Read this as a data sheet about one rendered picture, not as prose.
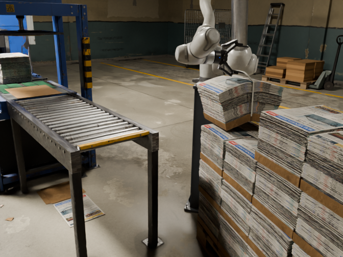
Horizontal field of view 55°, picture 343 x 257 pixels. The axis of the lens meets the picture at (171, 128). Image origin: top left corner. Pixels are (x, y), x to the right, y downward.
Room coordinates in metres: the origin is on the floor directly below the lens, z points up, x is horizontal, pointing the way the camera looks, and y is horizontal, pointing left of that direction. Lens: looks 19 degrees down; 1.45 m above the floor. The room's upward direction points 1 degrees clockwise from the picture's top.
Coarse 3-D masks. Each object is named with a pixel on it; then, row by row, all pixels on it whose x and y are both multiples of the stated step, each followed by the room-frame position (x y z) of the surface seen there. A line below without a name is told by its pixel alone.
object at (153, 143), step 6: (78, 96) 2.74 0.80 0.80; (90, 102) 2.54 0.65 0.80; (102, 108) 2.38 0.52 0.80; (114, 114) 2.22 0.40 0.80; (126, 120) 2.08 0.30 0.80; (132, 120) 2.08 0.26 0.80; (138, 126) 1.95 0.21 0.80; (144, 126) 1.96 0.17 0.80; (150, 132) 1.85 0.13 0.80; (156, 132) 1.85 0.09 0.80; (144, 138) 1.90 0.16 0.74; (150, 138) 1.85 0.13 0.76; (156, 138) 1.85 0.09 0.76; (144, 144) 1.90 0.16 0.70; (150, 144) 1.85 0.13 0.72; (156, 144) 1.85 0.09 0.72; (150, 150) 1.85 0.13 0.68; (156, 150) 1.85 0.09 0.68
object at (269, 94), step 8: (256, 80) 1.85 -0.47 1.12; (264, 88) 1.80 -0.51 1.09; (272, 88) 1.81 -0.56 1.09; (280, 88) 1.83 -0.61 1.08; (264, 96) 1.80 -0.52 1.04; (272, 96) 1.82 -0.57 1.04; (280, 96) 1.83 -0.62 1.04; (256, 104) 1.79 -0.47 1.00; (264, 104) 1.80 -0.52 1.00; (272, 104) 1.82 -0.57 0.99; (256, 112) 1.79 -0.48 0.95
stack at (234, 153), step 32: (256, 128) 1.86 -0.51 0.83; (224, 160) 1.65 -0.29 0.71; (224, 192) 1.62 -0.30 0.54; (256, 192) 1.36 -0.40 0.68; (288, 192) 1.18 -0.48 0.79; (224, 224) 1.60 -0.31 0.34; (256, 224) 1.33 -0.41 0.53; (288, 224) 1.15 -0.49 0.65; (320, 224) 1.01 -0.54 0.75; (224, 256) 1.58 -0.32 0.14; (256, 256) 1.31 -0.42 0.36; (288, 256) 1.13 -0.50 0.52
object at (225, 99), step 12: (204, 84) 1.92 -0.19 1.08; (216, 84) 1.86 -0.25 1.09; (228, 84) 1.81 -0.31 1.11; (240, 84) 1.75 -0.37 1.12; (204, 96) 1.90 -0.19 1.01; (216, 96) 1.73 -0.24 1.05; (228, 96) 1.72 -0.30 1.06; (240, 96) 1.75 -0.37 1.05; (204, 108) 1.96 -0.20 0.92; (216, 108) 1.79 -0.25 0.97; (228, 108) 1.72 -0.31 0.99; (240, 108) 1.75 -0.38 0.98; (228, 120) 1.72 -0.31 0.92
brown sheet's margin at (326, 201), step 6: (300, 186) 1.12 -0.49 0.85; (306, 186) 1.09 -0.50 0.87; (306, 192) 1.09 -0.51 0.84; (312, 192) 1.06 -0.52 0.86; (318, 192) 1.03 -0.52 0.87; (318, 198) 1.03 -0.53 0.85; (324, 198) 1.01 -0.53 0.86; (330, 198) 0.98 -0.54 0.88; (324, 204) 1.00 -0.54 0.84; (330, 204) 0.98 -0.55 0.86; (336, 204) 0.96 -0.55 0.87; (336, 210) 0.95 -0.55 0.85; (342, 210) 0.93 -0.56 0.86; (342, 216) 0.93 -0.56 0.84
